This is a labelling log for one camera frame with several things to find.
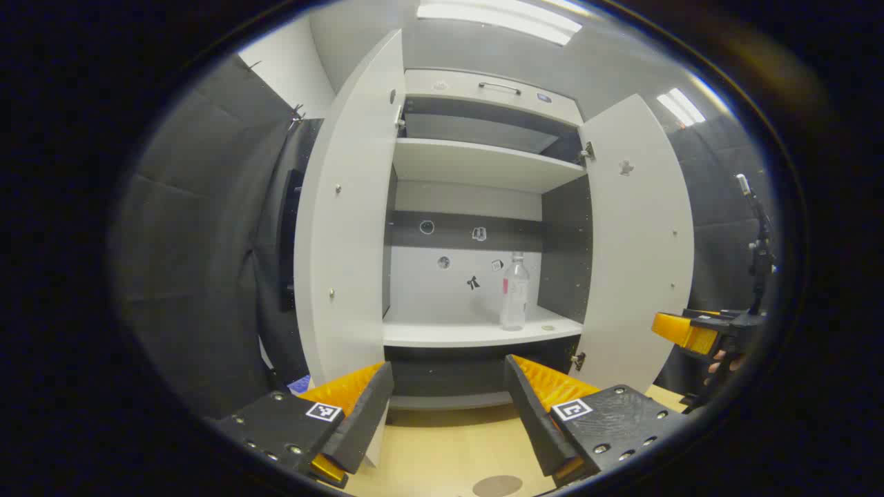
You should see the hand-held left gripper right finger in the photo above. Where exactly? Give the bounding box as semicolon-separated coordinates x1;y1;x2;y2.
503;354;688;487

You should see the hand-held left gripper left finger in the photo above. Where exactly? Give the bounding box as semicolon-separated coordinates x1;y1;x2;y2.
207;360;396;489

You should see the round brown coaster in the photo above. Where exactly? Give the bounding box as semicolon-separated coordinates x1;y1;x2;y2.
472;475;523;497

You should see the white cabinet door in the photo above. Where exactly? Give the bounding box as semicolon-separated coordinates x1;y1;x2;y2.
573;93;695;394
294;29;407;469

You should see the clear plastic bottle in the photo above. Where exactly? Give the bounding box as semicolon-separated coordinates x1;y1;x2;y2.
499;252;531;332

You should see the white and grey cabinet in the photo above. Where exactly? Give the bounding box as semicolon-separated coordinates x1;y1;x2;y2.
382;68;595;411

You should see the white cabinet shelf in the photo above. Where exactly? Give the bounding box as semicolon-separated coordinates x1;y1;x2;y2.
392;137;588;194

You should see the white cabinet drawer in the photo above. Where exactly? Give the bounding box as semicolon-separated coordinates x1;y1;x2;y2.
404;68;585;128

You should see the black backdrop cloth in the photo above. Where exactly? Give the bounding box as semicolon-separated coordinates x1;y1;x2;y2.
110;55;325;418
653;114;778;398

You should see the ceiling light panel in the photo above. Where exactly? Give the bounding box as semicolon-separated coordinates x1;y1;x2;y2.
416;0;583;46
656;88;707;128

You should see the black door handle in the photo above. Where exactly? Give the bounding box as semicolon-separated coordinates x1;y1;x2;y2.
278;169;305;313

